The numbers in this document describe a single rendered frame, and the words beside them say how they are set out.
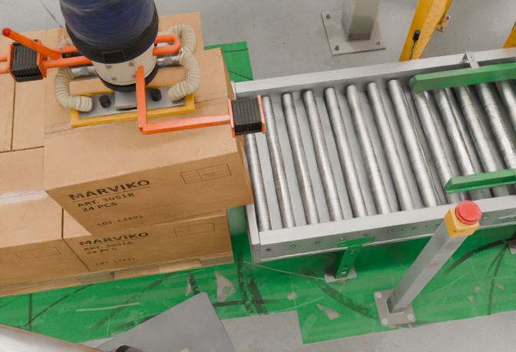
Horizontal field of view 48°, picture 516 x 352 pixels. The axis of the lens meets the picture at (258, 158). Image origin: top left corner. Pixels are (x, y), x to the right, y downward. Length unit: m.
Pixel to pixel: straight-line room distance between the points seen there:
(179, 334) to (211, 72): 0.82
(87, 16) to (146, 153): 0.55
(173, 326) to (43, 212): 0.74
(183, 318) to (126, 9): 0.93
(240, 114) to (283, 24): 1.96
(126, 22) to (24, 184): 1.12
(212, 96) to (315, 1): 1.74
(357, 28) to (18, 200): 1.90
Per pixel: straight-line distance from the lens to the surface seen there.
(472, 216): 1.72
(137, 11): 1.42
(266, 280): 2.64
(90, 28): 1.43
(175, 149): 1.79
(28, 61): 1.66
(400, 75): 2.51
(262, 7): 3.45
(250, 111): 1.44
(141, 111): 1.49
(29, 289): 2.80
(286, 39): 3.30
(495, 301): 2.80
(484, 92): 2.58
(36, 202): 2.33
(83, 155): 1.88
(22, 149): 2.47
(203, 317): 1.84
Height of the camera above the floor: 2.53
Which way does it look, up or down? 62 degrees down
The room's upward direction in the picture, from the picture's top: 1 degrees counter-clockwise
